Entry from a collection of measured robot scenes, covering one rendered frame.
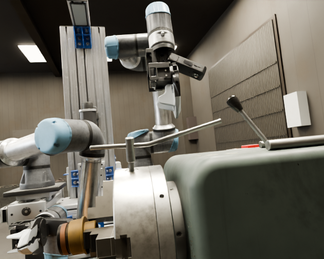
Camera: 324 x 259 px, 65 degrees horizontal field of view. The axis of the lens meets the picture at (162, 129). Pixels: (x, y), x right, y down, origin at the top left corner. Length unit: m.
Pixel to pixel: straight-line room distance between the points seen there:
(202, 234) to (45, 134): 0.59
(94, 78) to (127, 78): 9.18
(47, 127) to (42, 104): 9.75
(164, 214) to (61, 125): 0.46
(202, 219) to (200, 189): 0.06
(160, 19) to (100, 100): 0.80
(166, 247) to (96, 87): 1.10
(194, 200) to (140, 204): 0.13
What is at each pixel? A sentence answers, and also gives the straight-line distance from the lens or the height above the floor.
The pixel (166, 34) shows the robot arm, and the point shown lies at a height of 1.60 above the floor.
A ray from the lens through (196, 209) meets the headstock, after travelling 0.51.
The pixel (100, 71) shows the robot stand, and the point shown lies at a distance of 1.53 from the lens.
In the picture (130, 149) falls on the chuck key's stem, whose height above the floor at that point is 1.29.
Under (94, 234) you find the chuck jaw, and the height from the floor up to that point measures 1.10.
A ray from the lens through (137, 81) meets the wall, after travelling 10.72.
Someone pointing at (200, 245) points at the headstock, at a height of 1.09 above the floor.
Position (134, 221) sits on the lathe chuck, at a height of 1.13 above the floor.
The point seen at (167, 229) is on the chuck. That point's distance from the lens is 0.57.
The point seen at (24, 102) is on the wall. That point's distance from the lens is 10.80.
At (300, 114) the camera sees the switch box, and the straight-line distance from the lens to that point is 4.63.
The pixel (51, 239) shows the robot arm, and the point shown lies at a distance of 1.01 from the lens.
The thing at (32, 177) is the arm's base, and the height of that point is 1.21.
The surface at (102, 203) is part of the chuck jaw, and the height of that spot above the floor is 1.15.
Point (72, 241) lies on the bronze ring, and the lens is 0.70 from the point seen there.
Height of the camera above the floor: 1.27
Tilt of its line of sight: 5 degrees up
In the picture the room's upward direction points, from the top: 5 degrees counter-clockwise
